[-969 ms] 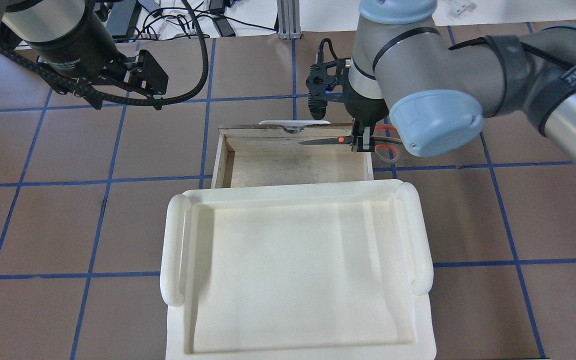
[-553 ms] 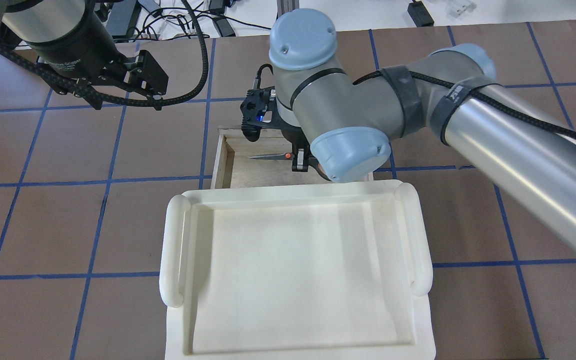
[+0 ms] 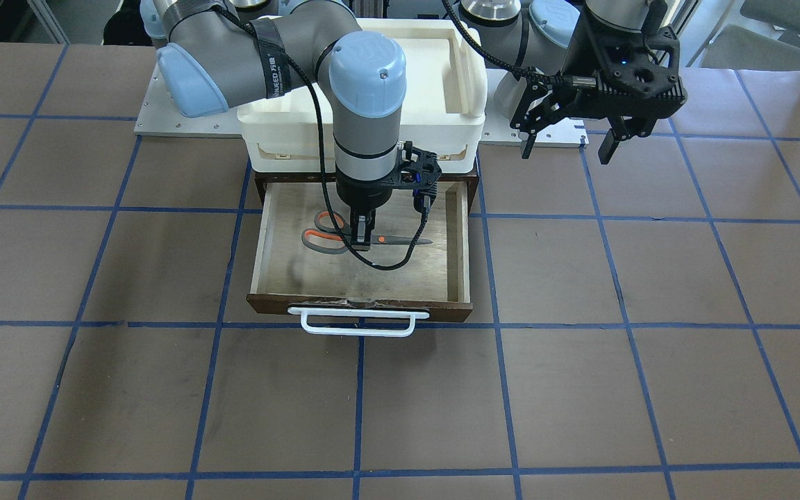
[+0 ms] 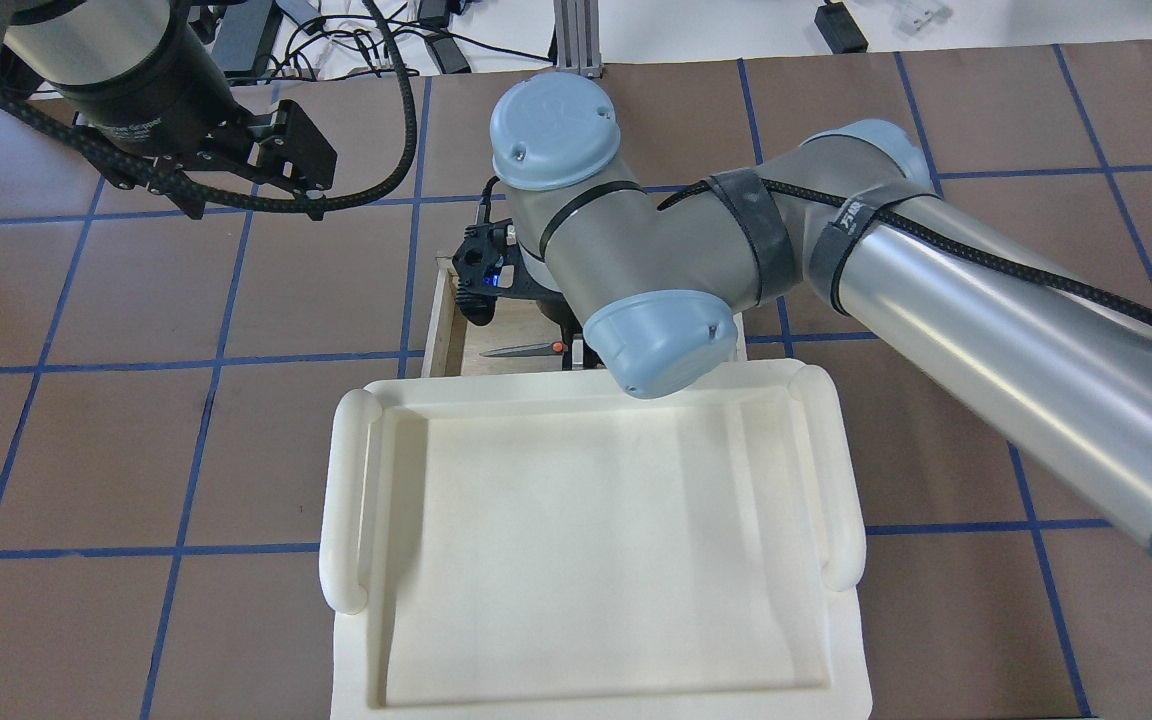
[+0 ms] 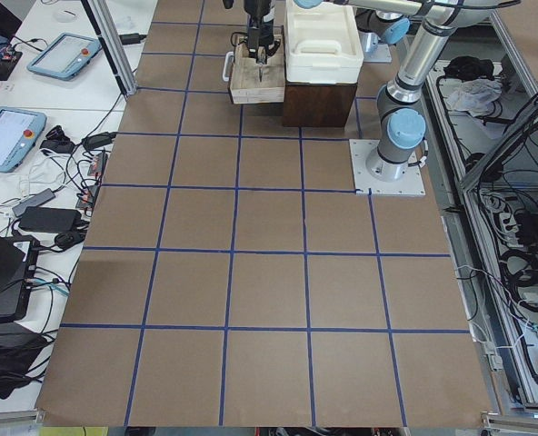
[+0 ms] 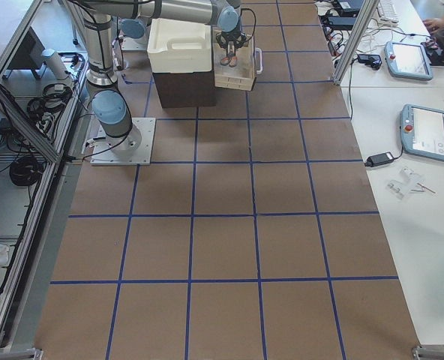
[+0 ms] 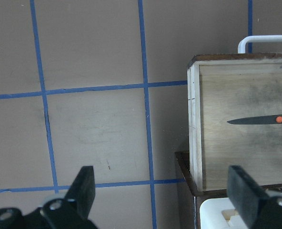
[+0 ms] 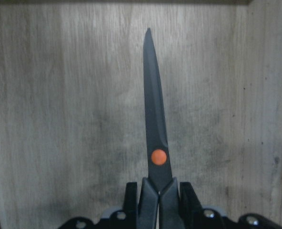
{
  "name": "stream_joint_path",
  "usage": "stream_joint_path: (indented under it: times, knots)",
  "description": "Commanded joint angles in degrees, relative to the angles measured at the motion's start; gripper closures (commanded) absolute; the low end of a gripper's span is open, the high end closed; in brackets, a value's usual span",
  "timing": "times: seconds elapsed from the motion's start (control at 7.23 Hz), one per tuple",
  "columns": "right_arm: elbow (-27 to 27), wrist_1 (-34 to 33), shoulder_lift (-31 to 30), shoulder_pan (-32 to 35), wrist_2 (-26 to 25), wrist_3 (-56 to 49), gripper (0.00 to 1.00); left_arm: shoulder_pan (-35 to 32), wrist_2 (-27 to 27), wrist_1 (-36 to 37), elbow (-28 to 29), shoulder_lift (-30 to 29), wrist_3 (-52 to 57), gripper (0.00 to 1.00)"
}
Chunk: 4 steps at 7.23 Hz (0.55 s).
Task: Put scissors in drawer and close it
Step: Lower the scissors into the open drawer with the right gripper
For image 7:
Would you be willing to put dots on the wooden drawer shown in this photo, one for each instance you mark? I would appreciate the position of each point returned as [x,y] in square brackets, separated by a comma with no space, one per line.
[224,87]

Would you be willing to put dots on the white drawer handle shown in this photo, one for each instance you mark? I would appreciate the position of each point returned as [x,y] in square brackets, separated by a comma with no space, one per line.
[257,39]

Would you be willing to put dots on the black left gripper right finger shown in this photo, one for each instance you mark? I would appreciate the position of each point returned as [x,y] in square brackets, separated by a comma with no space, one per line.
[258,208]

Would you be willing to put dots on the red grey scissors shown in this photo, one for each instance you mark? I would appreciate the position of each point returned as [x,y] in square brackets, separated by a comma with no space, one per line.
[275,119]

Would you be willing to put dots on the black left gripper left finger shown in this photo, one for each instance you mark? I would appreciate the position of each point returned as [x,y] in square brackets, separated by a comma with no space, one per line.
[68,212]

